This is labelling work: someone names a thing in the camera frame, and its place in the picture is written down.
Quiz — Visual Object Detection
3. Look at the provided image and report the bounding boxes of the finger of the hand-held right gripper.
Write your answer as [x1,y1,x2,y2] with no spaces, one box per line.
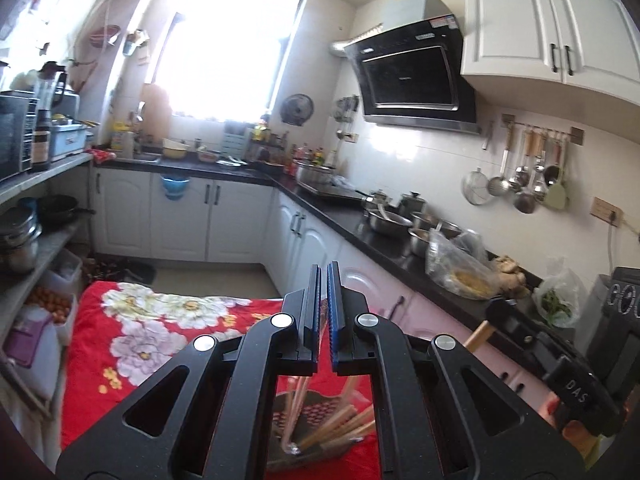
[485,297,566,366]

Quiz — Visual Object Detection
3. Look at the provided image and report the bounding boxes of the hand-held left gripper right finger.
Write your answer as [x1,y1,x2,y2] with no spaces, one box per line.
[326,261,586,480]

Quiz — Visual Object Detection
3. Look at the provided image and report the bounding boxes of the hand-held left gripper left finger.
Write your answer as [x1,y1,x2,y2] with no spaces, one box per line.
[55,264,321,480]

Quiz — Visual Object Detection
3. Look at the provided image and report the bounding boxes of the dark grey plastic utensil basket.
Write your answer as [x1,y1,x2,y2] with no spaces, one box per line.
[270,390,381,467]

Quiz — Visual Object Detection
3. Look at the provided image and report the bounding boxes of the pile of chopsticks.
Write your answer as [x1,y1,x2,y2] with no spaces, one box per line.
[280,375,376,457]

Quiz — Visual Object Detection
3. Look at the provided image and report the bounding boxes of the person's right hand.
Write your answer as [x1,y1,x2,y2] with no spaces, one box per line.
[547,394,602,467]

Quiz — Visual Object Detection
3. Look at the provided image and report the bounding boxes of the plastic bag of greens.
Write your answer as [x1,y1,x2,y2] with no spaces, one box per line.
[532,257,586,328]

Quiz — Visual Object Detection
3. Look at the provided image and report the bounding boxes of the ginger root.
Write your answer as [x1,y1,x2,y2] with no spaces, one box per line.
[492,255,531,296]

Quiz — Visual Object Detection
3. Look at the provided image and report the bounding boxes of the clear plastic bag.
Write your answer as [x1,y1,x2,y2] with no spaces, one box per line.
[425,227,501,301]

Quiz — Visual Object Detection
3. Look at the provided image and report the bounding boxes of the black countertop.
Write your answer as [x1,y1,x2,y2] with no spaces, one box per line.
[92,152,591,361]

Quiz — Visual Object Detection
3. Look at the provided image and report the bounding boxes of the steel bowl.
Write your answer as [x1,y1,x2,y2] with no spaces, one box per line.
[367,210,413,238]

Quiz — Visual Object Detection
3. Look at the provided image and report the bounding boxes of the white base cabinets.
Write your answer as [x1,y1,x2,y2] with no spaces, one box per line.
[90,165,591,411]

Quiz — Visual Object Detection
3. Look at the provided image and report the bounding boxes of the steel ladle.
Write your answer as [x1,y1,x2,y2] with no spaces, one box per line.
[514,132,546,214]
[487,127,516,197]
[510,130,533,188]

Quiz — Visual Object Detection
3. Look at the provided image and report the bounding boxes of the light green spatula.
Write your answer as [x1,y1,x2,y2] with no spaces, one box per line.
[542,135,571,211]

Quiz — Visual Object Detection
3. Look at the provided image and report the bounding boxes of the steel stock pot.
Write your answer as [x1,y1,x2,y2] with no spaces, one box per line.
[295,160,337,186]

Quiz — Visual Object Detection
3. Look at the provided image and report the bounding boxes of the steel pot with lid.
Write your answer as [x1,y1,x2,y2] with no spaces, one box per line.
[397,191,428,218]

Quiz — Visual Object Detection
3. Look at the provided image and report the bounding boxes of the steel mesh strainer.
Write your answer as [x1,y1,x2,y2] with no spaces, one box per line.
[462,130,493,207]

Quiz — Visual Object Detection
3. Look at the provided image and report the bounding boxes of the dark serving spoon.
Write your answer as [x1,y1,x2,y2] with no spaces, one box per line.
[544,132,563,186]

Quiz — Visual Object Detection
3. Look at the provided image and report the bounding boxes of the red floral tablecloth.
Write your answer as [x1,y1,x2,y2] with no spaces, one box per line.
[60,280,416,480]

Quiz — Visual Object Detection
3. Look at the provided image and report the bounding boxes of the blue hanging basin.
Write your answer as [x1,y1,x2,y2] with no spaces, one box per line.
[160,175,191,201]

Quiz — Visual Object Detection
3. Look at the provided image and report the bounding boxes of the hanging kitchen tools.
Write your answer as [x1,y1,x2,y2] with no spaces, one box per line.
[336,95,361,141]

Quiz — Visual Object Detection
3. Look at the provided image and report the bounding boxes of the black range hood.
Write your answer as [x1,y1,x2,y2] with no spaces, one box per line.
[330,0,483,136]

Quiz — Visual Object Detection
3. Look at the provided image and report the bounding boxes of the wooden cutting board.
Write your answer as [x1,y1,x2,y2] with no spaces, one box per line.
[140,82,173,141]

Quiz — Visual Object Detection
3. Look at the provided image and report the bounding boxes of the tray of brown eggs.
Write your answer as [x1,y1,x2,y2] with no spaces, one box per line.
[25,285,76,328]

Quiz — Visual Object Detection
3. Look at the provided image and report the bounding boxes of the black frying pan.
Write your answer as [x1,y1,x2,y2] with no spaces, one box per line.
[37,195,96,226]

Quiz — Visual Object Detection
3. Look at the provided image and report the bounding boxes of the metal shelf rack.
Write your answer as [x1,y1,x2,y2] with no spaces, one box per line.
[0,152,96,411]

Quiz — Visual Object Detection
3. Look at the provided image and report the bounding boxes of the kitchen window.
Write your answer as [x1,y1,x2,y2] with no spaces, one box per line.
[155,0,306,121]

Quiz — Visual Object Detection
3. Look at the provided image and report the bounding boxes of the blue-grey appliance box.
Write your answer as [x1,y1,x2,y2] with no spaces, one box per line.
[50,122,89,161]

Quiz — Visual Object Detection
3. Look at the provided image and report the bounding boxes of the stacked steel pots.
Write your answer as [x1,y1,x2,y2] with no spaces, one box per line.
[0,205,43,273]

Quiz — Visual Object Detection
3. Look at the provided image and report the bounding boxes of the dark sauce bottle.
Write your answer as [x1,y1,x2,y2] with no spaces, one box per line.
[31,110,53,171]

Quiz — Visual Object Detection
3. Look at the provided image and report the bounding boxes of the black blender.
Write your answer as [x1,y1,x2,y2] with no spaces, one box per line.
[36,61,69,113]

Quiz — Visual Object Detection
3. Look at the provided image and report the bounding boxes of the black microwave oven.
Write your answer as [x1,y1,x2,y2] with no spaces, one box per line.
[0,95,40,181]

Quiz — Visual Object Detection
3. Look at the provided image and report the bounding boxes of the wall socket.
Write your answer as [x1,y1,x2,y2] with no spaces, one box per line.
[592,197,626,226]

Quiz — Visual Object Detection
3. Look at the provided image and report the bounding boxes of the utensil hanging rail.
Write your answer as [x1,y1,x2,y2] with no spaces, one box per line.
[502,114,585,146]

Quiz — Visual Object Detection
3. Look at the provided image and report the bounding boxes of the small wall fan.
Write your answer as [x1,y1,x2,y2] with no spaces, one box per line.
[280,94,315,126]

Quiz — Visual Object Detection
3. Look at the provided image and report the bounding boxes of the white wall cabinet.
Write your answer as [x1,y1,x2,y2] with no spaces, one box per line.
[460,0,640,98]

